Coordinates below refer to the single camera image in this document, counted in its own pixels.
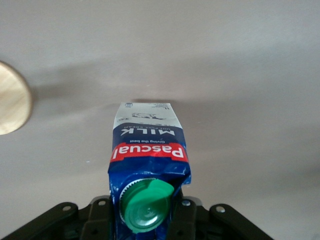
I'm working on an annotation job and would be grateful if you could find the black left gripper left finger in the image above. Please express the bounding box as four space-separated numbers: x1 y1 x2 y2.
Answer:
0 196 113 240

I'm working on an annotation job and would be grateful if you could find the wooden mug tree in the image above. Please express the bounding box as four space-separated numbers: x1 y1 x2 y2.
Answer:
0 60 33 136

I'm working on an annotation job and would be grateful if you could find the blue white milk carton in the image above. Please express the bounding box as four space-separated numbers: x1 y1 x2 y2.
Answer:
107 101 193 240

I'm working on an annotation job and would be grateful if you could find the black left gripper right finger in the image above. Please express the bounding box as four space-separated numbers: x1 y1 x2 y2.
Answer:
166 196 275 240

